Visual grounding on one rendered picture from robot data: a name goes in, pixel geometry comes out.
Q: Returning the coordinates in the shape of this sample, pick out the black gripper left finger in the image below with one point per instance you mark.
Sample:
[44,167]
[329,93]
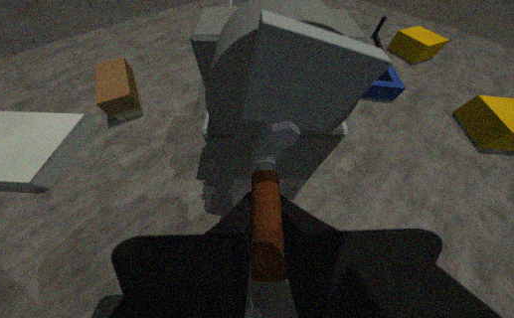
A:
[220,257]

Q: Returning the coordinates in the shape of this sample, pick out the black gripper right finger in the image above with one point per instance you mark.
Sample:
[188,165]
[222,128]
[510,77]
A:
[318,255]

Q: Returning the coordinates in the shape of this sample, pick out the black l-shaped bar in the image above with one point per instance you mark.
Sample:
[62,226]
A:
[375,34]

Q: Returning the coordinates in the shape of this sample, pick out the yellow block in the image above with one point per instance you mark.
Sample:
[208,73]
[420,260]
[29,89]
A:
[489,120]
[417,44]

